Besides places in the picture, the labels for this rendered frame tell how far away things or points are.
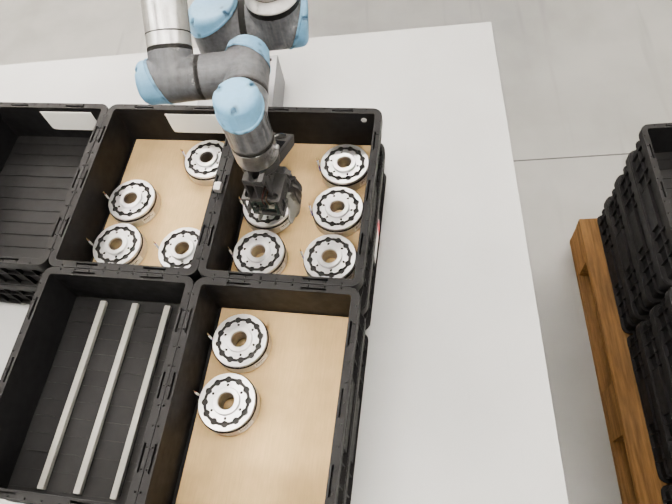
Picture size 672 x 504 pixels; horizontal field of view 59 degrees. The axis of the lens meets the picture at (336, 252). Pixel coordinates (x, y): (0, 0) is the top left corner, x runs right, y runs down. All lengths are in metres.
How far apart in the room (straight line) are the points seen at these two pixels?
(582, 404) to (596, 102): 1.19
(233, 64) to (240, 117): 0.12
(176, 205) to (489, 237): 0.68
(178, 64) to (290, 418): 0.62
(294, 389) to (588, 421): 1.10
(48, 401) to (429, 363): 0.72
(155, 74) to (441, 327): 0.71
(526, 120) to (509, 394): 1.46
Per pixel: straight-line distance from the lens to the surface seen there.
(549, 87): 2.59
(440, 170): 1.42
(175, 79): 1.04
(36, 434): 1.24
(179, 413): 1.07
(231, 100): 0.93
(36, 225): 1.45
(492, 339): 1.23
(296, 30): 1.36
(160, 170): 1.39
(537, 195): 2.26
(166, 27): 1.06
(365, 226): 1.08
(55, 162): 1.54
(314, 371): 1.08
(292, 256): 1.18
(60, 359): 1.27
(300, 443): 1.06
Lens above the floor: 1.85
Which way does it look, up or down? 61 degrees down
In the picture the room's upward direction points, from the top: 14 degrees counter-clockwise
